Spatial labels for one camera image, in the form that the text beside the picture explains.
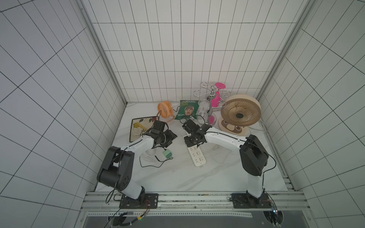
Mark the white power strip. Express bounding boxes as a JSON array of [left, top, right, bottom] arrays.
[[187, 145, 206, 167]]

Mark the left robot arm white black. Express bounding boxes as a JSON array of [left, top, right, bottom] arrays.
[[97, 120, 177, 208]]

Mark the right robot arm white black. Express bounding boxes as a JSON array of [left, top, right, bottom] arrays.
[[182, 119, 275, 209]]

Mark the white desk fan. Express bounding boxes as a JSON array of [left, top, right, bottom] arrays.
[[141, 148, 158, 163]]

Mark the orange small fan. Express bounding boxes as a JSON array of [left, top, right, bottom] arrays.
[[157, 101, 175, 123]]

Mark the beige bear desk fan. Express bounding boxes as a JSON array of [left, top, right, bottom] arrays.
[[218, 94, 261, 136]]

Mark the decorated square plate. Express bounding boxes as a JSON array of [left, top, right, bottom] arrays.
[[129, 116, 159, 143]]

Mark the green snack bag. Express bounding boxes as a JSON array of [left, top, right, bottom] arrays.
[[175, 100, 199, 120]]

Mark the silver glass holder stand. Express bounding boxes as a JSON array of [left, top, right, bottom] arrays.
[[193, 82, 231, 125]]

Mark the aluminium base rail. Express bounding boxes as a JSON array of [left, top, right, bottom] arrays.
[[81, 192, 310, 212]]

